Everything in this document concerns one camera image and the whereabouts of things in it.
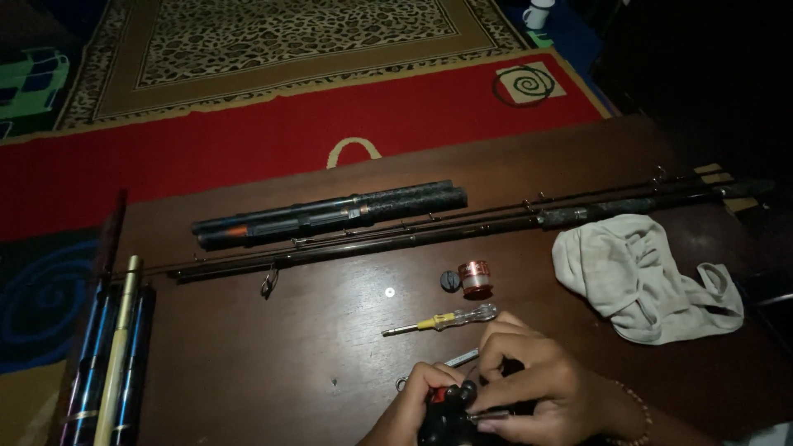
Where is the beaded bracelet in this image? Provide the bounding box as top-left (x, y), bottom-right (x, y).
top-left (610, 380), bottom-right (655, 446)

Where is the green patterned dark mat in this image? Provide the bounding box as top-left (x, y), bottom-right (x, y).
top-left (0, 0), bottom-right (109, 142)

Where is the leopard print rug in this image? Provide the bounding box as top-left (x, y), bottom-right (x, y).
top-left (55, 0), bottom-right (531, 132)

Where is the white cup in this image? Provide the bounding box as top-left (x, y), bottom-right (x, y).
top-left (522, 0), bottom-right (556, 31)

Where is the person's right hand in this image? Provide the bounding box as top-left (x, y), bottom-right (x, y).
top-left (468, 311), bottom-right (620, 446)

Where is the black telescopic fishing rod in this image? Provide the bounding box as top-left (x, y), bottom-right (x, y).
top-left (190, 180), bottom-right (456, 236)

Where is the crumpled beige cloth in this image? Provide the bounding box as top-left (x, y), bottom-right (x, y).
top-left (551, 214), bottom-right (746, 346)

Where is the clear yellow handled screwdriver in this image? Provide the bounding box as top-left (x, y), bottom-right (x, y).
top-left (381, 303), bottom-right (499, 338)

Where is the small metal tool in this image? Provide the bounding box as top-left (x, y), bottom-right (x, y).
top-left (468, 409), bottom-right (513, 425)

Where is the person's left hand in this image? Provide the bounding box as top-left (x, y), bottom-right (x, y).
top-left (358, 362), bottom-right (467, 446)

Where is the blue black fishing rod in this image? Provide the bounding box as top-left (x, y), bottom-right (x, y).
top-left (73, 286), bottom-right (123, 446)
top-left (113, 285), bottom-right (157, 446)
top-left (60, 282), bottom-right (107, 446)

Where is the black telescopic rod orange band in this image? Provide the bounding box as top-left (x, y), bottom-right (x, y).
top-left (196, 187), bottom-right (469, 252)

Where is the dark red fishing rod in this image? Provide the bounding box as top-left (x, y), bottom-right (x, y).
top-left (93, 188), bottom-right (129, 282)

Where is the blue spiral patterned mat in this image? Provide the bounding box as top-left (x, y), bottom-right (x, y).
top-left (0, 226), bottom-right (103, 376)

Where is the red fishing line spool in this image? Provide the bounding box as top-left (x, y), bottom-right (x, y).
top-left (458, 260), bottom-right (495, 300)

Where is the thin metal wrench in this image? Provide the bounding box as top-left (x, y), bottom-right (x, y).
top-left (395, 348), bottom-right (480, 392)

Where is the red rug with spiral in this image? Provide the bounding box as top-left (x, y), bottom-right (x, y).
top-left (0, 48), bottom-right (614, 244)

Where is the black fishing reel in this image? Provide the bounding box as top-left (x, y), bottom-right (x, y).
top-left (418, 358), bottom-right (541, 446)

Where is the long dark rod with grip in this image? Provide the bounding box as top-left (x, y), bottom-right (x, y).
top-left (169, 178), bottom-right (777, 286)

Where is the thin dark rod tip section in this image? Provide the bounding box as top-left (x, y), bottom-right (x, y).
top-left (112, 166), bottom-right (708, 299)

